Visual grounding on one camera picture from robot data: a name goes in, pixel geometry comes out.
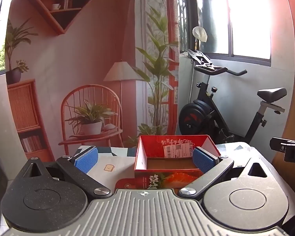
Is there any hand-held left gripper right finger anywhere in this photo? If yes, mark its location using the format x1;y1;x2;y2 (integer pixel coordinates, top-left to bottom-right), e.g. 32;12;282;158
178;147;276;201

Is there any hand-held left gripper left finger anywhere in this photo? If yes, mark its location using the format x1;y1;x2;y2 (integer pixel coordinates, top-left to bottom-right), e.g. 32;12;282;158
15;147;112;199

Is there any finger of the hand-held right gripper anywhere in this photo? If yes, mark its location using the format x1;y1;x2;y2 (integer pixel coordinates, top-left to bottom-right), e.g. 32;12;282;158
270;136;289;153

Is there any red strawberry print cardboard box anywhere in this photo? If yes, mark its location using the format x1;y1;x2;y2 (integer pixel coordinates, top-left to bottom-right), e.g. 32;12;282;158
133;135;222;192

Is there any white printed tablecloth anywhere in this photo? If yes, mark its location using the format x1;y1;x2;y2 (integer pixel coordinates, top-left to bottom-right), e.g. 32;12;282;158
74;141;295;203

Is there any red bear print mat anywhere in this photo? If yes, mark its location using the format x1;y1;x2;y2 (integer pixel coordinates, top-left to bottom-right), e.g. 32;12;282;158
115;177;136;192

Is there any black exercise bike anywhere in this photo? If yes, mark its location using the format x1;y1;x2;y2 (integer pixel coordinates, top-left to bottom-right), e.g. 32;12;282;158
178;49;288;145

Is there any metal pole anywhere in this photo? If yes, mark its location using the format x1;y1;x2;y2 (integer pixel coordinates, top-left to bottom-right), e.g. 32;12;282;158
190;36;197;101

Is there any white plastic bag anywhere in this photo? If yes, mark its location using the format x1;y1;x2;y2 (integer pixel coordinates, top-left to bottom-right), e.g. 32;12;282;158
192;26;208;42

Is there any sliding glass window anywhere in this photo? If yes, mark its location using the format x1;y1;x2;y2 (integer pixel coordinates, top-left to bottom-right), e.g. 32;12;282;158
194;0;272;67

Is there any wall poster with plants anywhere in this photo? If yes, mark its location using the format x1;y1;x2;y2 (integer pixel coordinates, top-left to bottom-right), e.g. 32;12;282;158
5;0;181;161

